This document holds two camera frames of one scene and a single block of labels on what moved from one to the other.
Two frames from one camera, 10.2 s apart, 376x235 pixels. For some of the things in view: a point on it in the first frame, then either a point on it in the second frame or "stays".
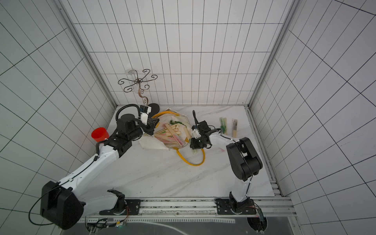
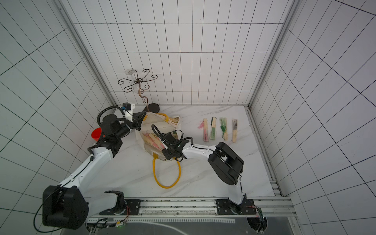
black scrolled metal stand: [140, 81] stays
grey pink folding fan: [235, 128] stays
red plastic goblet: [100, 134] stays
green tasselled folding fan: [223, 123] stays
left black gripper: [151, 125] → [138, 119]
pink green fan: [174, 135] → [152, 139]
